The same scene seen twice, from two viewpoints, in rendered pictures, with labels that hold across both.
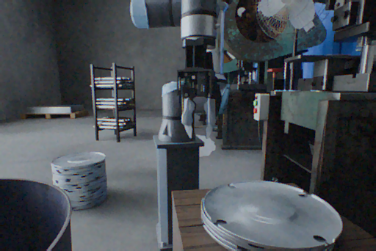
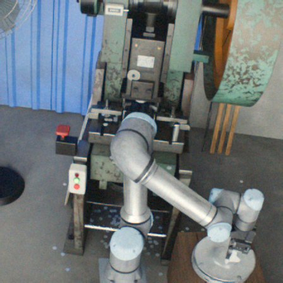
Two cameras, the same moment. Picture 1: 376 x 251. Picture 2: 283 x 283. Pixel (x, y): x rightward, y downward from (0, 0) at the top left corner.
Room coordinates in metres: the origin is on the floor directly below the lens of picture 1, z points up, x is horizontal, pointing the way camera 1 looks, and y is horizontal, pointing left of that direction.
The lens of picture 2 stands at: (0.91, 1.09, 1.82)
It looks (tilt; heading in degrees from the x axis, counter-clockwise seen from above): 34 degrees down; 271
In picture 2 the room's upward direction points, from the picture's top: 8 degrees clockwise
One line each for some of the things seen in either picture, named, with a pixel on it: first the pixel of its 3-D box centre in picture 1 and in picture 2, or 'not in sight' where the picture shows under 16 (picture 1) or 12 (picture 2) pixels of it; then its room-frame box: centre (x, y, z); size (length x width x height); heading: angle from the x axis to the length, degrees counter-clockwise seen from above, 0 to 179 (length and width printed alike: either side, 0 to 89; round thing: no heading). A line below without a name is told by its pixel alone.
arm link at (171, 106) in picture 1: (178, 97); (126, 247); (0.94, 0.03, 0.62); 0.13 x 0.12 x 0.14; 81
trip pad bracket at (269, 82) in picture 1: (275, 95); (66, 154); (1.28, -0.48, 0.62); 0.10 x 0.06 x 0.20; 2
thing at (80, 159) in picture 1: (79, 158); not in sight; (1.30, 0.63, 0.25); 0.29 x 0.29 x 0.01
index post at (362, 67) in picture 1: (366, 59); (175, 131); (0.79, -0.60, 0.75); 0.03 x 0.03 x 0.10; 2
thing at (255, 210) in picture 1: (266, 206); (225, 256); (0.49, -0.18, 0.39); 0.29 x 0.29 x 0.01
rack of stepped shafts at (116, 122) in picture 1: (114, 102); not in sight; (3.03, 0.95, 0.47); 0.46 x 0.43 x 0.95; 72
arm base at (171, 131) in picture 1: (177, 126); (123, 268); (0.94, 0.04, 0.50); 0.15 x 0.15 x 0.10
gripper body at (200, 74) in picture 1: (197, 70); (241, 236); (0.51, -0.02, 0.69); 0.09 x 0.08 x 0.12; 166
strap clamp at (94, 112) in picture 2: not in sight; (105, 107); (1.14, -0.71, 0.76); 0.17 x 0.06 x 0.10; 2
